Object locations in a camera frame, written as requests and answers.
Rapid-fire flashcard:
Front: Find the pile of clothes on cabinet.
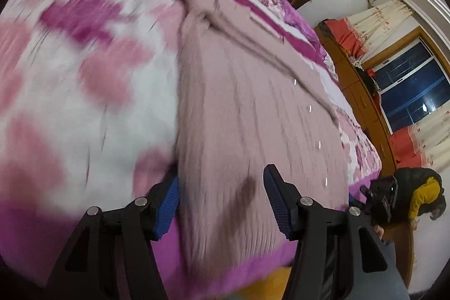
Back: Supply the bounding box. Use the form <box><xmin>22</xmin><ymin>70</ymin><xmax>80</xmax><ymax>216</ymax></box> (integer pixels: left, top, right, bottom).
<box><xmin>355</xmin><ymin>65</ymin><xmax>379</xmax><ymax>98</ymax></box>

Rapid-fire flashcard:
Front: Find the cream and red curtain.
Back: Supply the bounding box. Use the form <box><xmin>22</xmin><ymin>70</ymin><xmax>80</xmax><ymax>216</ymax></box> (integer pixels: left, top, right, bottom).
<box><xmin>390</xmin><ymin>102</ymin><xmax>450</xmax><ymax>173</ymax></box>
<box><xmin>324</xmin><ymin>0</ymin><xmax>413</xmax><ymax>62</ymax></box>

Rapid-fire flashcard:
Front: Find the purple pillow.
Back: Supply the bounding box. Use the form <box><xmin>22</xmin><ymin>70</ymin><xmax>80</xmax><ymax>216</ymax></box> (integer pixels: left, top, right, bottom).
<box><xmin>259</xmin><ymin>0</ymin><xmax>327</xmax><ymax>60</ymax></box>

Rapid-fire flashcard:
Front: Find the person in yellow black jacket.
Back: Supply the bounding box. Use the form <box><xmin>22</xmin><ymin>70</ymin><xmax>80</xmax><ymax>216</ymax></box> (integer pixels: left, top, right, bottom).
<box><xmin>391</xmin><ymin>168</ymin><xmax>446</xmax><ymax>228</ymax></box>

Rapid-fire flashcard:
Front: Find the pink rose floral bedspread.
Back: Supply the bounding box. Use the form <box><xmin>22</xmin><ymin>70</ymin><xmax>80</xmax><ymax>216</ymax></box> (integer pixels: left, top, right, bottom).
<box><xmin>1</xmin><ymin>0</ymin><xmax>381</xmax><ymax>299</ymax></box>

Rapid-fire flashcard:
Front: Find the dark window with frame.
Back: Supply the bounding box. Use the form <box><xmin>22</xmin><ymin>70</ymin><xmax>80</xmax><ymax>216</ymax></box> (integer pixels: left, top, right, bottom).
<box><xmin>362</xmin><ymin>27</ymin><xmax>449</xmax><ymax>133</ymax></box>

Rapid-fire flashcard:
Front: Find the pink knitted sweater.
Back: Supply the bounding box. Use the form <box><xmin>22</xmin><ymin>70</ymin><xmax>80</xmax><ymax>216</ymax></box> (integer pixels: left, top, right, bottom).
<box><xmin>177</xmin><ymin>0</ymin><xmax>348</xmax><ymax>279</ymax></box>

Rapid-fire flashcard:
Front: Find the lower cream and red curtain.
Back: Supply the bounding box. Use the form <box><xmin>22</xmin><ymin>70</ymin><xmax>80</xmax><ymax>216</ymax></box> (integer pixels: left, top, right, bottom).
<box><xmin>390</xmin><ymin>102</ymin><xmax>450</xmax><ymax>173</ymax></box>

